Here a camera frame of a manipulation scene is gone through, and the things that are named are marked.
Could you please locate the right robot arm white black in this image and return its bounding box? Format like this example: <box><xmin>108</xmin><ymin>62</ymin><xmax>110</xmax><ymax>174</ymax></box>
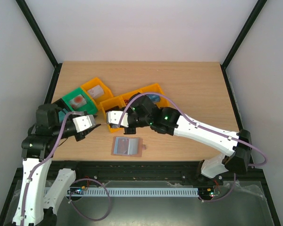
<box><xmin>117</xmin><ymin>93</ymin><xmax>252</xmax><ymax>185</ymax></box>

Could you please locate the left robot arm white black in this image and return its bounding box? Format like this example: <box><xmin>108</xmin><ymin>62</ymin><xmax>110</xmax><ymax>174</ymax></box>
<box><xmin>10</xmin><ymin>104</ymin><xmax>98</xmax><ymax>226</ymax></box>

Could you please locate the teal card stack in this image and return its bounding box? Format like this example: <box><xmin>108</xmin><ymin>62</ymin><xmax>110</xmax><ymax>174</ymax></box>
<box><xmin>58</xmin><ymin>108</ymin><xmax>68</xmax><ymax>122</ymax></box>

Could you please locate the blue card stack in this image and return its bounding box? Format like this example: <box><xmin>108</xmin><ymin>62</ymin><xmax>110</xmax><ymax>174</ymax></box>
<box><xmin>147</xmin><ymin>94</ymin><xmax>160</xmax><ymax>103</ymax></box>

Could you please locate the red white card stack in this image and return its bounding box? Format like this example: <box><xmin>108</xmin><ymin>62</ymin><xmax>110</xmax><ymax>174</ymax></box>
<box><xmin>68</xmin><ymin>94</ymin><xmax>87</xmax><ymax>110</ymax></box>

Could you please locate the yellow triple bin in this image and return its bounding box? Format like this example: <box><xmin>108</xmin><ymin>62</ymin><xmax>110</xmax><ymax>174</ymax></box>
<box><xmin>100</xmin><ymin>83</ymin><xmax>170</xmax><ymax>133</ymax></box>

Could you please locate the green bin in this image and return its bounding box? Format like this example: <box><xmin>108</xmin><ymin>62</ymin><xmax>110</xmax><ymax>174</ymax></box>
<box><xmin>62</xmin><ymin>88</ymin><xmax>98</xmax><ymax>115</ymax></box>

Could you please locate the black bin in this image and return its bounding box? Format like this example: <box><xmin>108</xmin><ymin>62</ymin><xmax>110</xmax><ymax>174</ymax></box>
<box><xmin>53</xmin><ymin>98</ymin><xmax>69</xmax><ymax>122</ymax></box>

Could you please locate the yellow bin single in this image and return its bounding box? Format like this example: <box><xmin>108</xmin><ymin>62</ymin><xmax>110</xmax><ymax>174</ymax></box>
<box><xmin>80</xmin><ymin>77</ymin><xmax>114</xmax><ymax>110</ymax></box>

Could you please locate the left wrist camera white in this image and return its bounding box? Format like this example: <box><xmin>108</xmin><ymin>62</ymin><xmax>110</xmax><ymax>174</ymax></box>
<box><xmin>72</xmin><ymin>115</ymin><xmax>96</xmax><ymax>132</ymax></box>

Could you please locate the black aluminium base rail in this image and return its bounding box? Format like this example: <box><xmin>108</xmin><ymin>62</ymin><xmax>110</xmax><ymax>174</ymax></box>
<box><xmin>14</xmin><ymin>161</ymin><xmax>265</xmax><ymax>186</ymax></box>

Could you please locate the light blue cable duct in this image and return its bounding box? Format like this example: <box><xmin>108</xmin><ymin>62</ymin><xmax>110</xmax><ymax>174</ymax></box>
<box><xmin>44</xmin><ymin>187</ymin><xmax>200</xmax><ymax>197</ymax></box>

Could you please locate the left black frame post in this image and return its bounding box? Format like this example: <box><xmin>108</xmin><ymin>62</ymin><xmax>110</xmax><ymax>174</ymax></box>
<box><xmin>15</xmin><ymin>0</ymin><xmax>60</xmax><ymax>69</ymax></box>

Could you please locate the black frame post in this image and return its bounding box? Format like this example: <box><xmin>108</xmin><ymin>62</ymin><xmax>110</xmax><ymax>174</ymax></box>
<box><xmin>221</xmin><ymin>0</ymin><xmax>268</xmax><ymax>69</ymax></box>
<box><xmin>15</xmin><ymin>0</ymin><xmax>60</xmax><ymax>69</ymax></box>

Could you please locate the right black frame post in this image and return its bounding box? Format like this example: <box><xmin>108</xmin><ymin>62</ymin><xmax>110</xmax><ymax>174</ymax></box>
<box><xmin>221</xmin><ymin>0</ymin><xmax>268</xmax><ymax>69</ymax></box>

